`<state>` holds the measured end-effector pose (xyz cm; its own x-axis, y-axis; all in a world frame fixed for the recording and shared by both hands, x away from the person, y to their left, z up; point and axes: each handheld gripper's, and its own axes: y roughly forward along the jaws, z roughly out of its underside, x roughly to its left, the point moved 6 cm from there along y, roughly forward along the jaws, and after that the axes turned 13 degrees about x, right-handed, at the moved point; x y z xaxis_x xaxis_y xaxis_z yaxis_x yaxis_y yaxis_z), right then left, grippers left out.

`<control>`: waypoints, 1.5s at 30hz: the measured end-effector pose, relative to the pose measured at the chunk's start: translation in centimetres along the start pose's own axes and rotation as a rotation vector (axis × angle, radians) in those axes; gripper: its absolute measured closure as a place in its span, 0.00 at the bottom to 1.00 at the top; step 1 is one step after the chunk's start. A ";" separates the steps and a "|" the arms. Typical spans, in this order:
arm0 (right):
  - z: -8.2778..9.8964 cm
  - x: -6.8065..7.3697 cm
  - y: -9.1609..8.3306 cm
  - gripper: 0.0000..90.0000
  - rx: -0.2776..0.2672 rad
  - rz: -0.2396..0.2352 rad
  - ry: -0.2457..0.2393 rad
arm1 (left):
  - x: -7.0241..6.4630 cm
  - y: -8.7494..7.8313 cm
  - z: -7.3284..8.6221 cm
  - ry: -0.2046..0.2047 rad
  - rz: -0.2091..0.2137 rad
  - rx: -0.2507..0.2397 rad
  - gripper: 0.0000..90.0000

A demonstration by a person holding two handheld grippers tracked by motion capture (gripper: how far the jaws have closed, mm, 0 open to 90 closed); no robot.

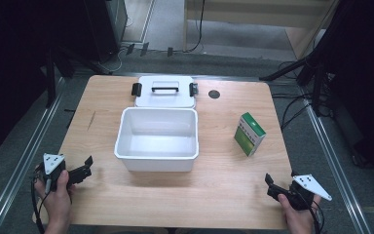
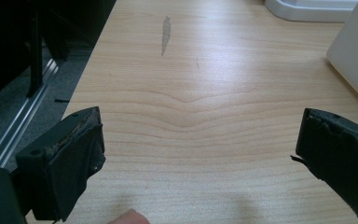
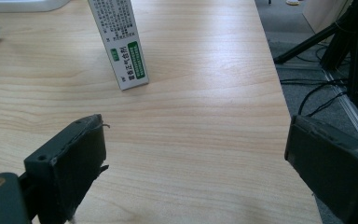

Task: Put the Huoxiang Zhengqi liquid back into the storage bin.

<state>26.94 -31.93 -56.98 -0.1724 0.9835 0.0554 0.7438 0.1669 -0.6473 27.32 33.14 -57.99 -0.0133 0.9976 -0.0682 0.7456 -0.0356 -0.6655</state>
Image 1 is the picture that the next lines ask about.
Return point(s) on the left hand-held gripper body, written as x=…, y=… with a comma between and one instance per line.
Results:
x=53, y=164

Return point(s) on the green and white carton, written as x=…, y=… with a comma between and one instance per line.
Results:
x=249, y=136

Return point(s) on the person's right hand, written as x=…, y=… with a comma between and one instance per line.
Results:
x=297, y=219

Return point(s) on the black cabinet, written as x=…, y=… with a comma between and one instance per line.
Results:
x=105, y=29

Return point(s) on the white plastic storage box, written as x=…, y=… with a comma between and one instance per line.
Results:
x=157, y=143

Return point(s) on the light wooden furniture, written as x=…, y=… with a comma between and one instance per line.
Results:
x=253, y=13

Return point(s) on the person's left hand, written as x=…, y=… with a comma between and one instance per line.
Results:
x=57, y=201

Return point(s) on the black curtain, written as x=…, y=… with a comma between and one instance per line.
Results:
x=13, y=65
x=366, y=81

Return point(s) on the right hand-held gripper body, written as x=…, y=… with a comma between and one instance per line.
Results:
x=306, y=188

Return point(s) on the black tripod stand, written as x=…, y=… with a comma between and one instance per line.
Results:
x=50, y=78
x=318, y=81

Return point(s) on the black round table grommet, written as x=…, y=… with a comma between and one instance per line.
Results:
x=214, y=94

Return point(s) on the metal floor rail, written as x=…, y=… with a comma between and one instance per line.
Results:
x=19, y=162
x=334, y=162

